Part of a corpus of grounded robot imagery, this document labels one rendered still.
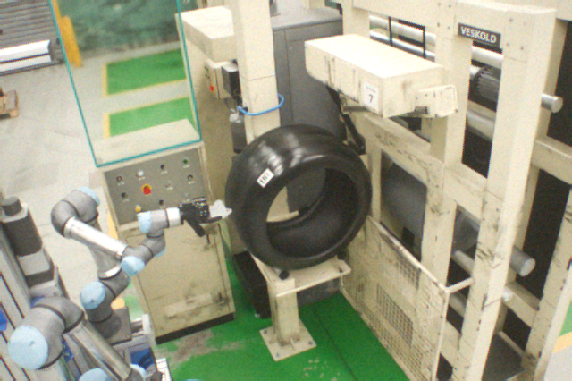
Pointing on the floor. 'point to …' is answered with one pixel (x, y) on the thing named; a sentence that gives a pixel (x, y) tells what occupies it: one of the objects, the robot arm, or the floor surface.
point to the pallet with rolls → (9, 103)
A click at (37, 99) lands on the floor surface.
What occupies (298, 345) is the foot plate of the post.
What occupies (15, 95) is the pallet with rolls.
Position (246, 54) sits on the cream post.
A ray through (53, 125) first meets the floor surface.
